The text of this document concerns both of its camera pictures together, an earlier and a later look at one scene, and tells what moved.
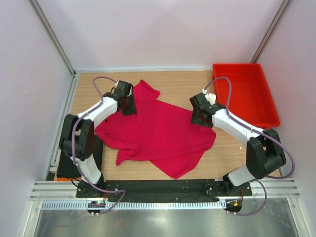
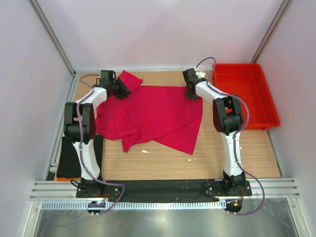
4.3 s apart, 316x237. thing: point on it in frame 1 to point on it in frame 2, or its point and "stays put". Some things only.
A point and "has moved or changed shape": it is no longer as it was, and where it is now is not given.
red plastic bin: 252,99 stays put
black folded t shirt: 66,168 stays put
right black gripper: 195,120 to 192,97
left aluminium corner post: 54,36 stays put
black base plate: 156,190 stays put
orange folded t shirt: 60,179 stays put
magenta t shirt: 162,134 has moved or changed shape
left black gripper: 133,110 to 124,92
